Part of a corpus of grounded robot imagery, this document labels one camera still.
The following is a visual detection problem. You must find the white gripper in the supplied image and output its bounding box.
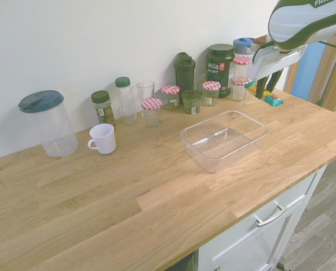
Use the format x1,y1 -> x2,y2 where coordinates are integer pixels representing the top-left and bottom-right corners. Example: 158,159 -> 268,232
246,42 -> 308,100

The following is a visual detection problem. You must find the tall clear drinking glass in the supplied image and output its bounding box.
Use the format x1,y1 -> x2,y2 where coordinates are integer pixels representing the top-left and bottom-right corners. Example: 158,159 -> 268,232
136,80 -> 156,113

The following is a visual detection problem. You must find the white kitchen cabinet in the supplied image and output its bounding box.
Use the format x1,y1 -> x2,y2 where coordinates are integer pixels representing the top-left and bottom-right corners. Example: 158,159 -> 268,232
197,165 -> 328,271

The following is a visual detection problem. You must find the silver drawer handle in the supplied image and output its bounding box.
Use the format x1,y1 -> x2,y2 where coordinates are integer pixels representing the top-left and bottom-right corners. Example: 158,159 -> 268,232
254,204 -> 288,228

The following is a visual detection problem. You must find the short green-tinted glass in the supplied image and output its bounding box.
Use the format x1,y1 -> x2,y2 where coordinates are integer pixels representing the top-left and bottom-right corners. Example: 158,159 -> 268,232
181,89 -> 203,115

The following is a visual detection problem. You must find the clear plastic rectangular container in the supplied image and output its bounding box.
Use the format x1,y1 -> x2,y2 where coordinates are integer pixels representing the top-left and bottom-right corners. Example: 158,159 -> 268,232
180,110 -> 270,174

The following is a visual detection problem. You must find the white ceramic mug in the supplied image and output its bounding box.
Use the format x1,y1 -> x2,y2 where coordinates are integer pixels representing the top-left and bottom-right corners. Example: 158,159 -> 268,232
87,123 -> 117,155

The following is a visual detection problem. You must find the dark green protein powder tub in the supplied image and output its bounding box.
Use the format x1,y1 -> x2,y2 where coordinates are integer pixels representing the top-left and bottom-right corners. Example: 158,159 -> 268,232
206,43 -> 236,99

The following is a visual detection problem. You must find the wooden door frame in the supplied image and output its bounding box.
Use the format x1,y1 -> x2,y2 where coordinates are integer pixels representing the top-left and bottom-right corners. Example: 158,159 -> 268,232
285,35 -> 336,119

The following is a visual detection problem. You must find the clear pitcher teal lid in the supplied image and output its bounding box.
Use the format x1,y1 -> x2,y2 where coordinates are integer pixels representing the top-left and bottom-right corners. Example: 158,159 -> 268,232
18,90 -> 78,158

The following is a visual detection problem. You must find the spice jar green lid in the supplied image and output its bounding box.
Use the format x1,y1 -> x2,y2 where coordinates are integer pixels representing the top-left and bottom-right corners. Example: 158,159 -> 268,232
90,90 -> 116,128

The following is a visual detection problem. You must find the dark green shaker bottle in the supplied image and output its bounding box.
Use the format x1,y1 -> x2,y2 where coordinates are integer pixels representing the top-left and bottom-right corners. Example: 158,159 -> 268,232
173,51 -> 197,97

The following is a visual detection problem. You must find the teal protein bar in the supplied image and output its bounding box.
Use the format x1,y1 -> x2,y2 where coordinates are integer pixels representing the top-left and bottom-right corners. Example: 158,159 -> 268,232
245,80 -> 285,107

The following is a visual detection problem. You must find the glass jar checkered lid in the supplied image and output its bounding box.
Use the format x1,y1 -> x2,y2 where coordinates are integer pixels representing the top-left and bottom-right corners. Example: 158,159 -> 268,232
232,56 -> 252,79
202,80 -> 222,107
230,77 -> 250,102
140,98 -> 163,128
160,85 -> 181,111

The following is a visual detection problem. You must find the white bottle blue lid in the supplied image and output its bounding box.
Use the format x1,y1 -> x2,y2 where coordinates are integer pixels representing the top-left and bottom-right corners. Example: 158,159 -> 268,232
232,37 -> 255,59

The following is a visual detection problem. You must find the clear bottle green cap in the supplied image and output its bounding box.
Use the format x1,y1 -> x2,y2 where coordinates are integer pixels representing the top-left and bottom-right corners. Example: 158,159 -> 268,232
114,76 -> 138,125

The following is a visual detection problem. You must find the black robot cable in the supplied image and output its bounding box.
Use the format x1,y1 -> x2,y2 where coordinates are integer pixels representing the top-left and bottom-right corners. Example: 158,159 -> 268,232
317,39 -> 336,52

